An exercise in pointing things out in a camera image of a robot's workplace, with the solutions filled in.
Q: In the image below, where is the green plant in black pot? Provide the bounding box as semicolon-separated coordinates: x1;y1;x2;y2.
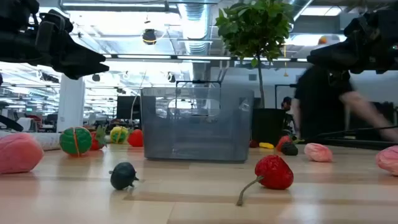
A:
215;0;295;147

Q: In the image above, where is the orange toy carrot green top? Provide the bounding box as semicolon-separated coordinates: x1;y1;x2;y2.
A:
59;126;93;157

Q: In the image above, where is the dark toy blueberry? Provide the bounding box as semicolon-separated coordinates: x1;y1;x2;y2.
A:
108;161;140;191

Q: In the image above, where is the dark background monitor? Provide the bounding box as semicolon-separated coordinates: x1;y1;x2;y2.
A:
116;95;141;121

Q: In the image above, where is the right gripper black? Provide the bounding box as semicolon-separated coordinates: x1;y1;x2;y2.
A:
307;7;398;75

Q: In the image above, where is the black toy blackberry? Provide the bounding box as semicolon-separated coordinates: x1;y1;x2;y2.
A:
280;142;299;156

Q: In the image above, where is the black ceiling dome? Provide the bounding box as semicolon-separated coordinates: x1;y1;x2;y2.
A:
142;28;157;45

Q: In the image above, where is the yellow toy bell pepper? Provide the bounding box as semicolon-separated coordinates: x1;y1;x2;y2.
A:
109;126;129;145

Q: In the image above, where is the white pillar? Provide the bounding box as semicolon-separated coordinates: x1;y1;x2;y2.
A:
57;74;86;133

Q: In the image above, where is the red toy cherry with stem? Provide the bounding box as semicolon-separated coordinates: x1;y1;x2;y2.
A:
236;154;294;207

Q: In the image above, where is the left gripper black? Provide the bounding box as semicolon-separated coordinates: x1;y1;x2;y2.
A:
0;9;110;80

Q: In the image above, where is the grey translucent plastic container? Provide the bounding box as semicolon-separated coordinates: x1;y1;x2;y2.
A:
140;86;255;163

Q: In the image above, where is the yellow hanging cord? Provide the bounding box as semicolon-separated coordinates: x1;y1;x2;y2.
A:
282;45;289;78

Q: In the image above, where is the black cabinet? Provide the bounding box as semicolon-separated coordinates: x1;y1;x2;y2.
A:
371;101;396;128

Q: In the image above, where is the silver ceiling duct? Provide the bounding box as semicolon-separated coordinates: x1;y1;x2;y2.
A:
177;0;213;82

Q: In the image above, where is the pink toy fruit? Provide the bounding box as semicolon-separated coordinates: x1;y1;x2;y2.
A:
0;133;45;175
375;145;398;177
303;142;333;163

